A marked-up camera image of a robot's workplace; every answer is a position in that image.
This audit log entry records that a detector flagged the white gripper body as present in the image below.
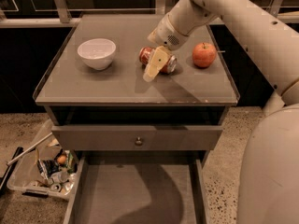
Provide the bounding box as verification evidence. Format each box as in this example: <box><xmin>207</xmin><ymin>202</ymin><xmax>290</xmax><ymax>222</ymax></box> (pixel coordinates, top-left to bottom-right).
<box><xmin>154</xmin><ymin>14</ymin><xmax>188</xmax><ymax>50</ymax></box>

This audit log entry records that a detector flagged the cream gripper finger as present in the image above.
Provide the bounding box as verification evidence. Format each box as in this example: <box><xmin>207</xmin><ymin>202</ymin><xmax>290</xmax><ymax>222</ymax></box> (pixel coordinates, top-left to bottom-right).
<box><xmin>142</xmin><ymin>46</ymin><xmax>171</xmax><ymax>82</ymax></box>
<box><xmin>148</xmin><ymin>30</ymin><xmax>160</xmax><ymax>45</ymax></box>

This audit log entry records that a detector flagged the red coke can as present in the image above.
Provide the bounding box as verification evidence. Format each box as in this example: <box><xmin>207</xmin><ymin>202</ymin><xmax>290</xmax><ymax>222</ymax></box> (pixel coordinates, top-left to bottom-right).
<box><xmin>139</xmin><ymin>48</ymin><xmax>177</xmax><ymax>74</ymax></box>

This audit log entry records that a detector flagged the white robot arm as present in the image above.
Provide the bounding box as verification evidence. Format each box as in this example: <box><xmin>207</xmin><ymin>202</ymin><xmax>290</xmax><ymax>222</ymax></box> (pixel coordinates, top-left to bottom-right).
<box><xmin>143</xmin><ymin>0</ymin><xmax>299</xmax><ymax>224</ymax></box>

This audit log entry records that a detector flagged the grey drawer cabinet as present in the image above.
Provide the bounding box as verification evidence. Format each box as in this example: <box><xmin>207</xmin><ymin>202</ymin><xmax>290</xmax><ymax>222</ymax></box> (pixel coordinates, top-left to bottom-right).
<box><xmin>32</xmin><ymin>13</ymin><xmax>241</xmax><ymax>224</ymax></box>

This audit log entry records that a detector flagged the round metal drawer knob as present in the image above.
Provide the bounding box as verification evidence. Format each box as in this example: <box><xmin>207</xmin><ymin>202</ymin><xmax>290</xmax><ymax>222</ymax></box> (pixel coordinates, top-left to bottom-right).
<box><xmin>135</xmin><ymin>137</ymin><xmax>143</xmax><ymax>147</ymax></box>

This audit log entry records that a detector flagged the closed grey top drawer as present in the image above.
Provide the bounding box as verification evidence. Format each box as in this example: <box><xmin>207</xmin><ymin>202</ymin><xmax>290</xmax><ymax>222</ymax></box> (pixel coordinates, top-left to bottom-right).
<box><xmin>52</xmin><ymin>125</ymin><xmax>222</xmax><ymax>151</ymax></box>

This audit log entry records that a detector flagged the open grey middle drawer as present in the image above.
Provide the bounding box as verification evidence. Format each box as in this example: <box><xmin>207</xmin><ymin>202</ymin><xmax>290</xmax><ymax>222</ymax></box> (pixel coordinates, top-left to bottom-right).
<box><xmin>63</xmin><ymin>152</ymin><xmax>210</xmax><ymax>224</ymax></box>

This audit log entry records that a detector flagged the red apple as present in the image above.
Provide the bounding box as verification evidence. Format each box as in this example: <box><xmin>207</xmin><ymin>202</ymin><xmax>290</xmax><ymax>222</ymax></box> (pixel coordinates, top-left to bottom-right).
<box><xmin>192</xmin><ymin>43</ymin><xmax>217</xmax><ymax>68</ymax></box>

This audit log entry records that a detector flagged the white ceramic bowl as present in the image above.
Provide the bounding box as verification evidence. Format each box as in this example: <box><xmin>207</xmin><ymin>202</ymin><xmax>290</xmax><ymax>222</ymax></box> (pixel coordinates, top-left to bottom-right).
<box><xmin>77</xmin><ymin>38</ymin><xmax>116</xmax><ymax>70</ymax></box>

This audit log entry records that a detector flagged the orange fruit in bin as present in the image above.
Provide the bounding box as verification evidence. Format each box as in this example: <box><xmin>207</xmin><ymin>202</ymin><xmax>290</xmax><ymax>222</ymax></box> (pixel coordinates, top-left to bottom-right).
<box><xmin>57</xmin><ymin>155</ymin><xmax>67</xmax><ymax>165</ymax></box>

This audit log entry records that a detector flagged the crumpled snack bag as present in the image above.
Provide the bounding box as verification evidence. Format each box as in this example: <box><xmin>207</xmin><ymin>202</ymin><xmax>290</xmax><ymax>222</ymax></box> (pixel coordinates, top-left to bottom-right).
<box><xmin>37</xmin><ymin>160</ymin><xmax>61</xmax><ymax>179</ymax></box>

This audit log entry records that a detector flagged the grey metal rod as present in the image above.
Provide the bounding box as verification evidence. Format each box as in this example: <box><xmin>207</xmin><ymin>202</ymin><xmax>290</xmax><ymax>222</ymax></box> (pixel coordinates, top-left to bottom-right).
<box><xmin>7</xmin><ymin>133</ymin><xmax>52</xmax><ymax>167</ymax></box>

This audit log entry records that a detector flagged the clear plastic storage bin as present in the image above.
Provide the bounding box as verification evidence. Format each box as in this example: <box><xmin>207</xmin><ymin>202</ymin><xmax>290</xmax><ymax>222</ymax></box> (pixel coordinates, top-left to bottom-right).
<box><xmin>7</xmin><ymin>120</ymin><xmax>77</xmax><ymax>200</ymax></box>

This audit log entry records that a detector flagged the black flat bar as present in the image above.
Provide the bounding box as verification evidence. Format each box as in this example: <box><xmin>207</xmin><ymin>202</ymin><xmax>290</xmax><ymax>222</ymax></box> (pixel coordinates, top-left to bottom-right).
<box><xmin>0</xmin><ymin>147</ymin><xmax>23</xmax><ymax>195</ymax></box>

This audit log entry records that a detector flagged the metal window railing frame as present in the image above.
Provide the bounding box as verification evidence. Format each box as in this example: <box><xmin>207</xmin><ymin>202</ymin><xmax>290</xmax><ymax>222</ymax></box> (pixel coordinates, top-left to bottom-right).
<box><xmin>0</xmin><ymin>0</ymin><xmax>299</xmax><ymax>29</ymax></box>

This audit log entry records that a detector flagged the white diagonal post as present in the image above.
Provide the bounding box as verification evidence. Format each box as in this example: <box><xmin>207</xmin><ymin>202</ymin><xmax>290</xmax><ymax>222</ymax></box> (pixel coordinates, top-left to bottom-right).
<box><xmin>263</xmin><ymin>91</ymin><xmax>285</xmax><ymax>116</ymax></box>

